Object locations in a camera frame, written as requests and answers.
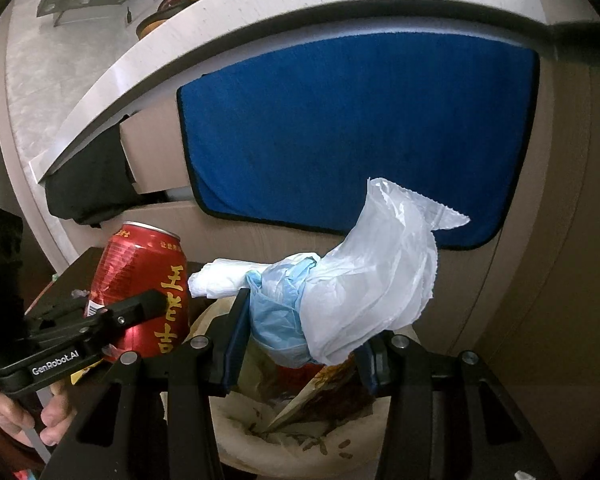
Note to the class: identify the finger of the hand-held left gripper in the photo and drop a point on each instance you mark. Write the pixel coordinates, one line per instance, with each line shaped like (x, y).
(130, 310)

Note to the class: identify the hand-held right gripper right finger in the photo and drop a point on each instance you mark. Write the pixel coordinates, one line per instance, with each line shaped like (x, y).
(372, 375)

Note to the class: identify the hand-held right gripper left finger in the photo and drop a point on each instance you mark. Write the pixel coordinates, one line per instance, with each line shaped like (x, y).
(235, 355)

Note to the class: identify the red drink can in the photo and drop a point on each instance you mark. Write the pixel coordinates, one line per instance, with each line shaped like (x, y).
(140, 270)

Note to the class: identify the white trash bin with liner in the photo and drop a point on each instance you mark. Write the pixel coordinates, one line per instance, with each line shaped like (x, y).
(240, 440)

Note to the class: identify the blue and white plastic bag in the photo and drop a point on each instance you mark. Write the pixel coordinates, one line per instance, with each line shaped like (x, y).
(360, 285)

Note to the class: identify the person's left hand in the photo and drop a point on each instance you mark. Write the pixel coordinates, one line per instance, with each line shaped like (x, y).
(55, 410)

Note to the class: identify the black cloth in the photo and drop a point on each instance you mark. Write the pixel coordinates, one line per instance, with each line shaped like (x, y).
(90, 185)

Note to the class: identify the beige cabinet drawer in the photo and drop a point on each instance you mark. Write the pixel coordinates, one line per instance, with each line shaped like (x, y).
(155, 155)

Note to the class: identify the blue cloth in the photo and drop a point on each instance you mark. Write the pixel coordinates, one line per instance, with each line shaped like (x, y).
(355, 135)

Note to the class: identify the white kitchen counter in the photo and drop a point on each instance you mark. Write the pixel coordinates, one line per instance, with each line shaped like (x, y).
(280, 20)

